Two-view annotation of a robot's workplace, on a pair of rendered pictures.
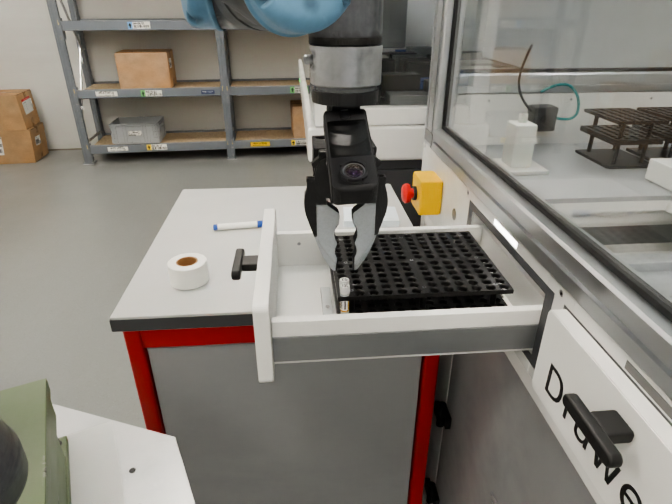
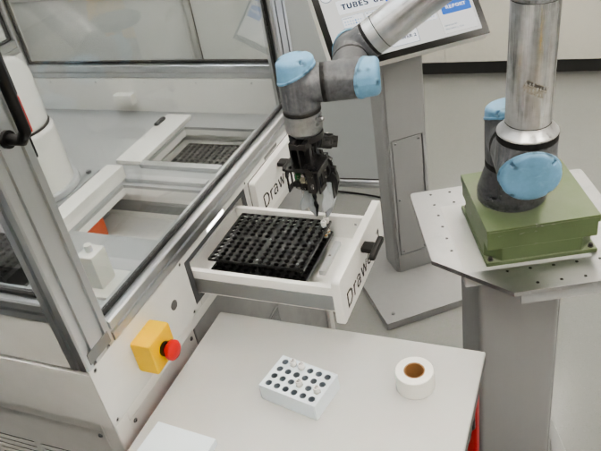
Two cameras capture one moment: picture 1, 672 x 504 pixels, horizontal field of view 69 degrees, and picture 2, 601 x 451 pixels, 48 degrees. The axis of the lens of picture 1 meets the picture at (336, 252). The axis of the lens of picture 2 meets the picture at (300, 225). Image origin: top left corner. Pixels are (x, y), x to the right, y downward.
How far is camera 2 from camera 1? 1.77 m
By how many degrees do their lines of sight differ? 112
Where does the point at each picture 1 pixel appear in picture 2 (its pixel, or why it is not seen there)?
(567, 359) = (265, 182)
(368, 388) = not seen: hidden behind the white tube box
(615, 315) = (255, 156)
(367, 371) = not seen: hidden behind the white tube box
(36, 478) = (473, 196)
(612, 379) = (272, 160)
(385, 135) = not seen: outside the picture
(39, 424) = (480, 212)
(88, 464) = (473, 256)
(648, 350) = (264, 146)
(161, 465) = (437, 250)
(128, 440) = (455, 262)
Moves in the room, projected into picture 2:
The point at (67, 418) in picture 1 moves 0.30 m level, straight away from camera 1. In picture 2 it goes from (491, 278) to (562, 378)
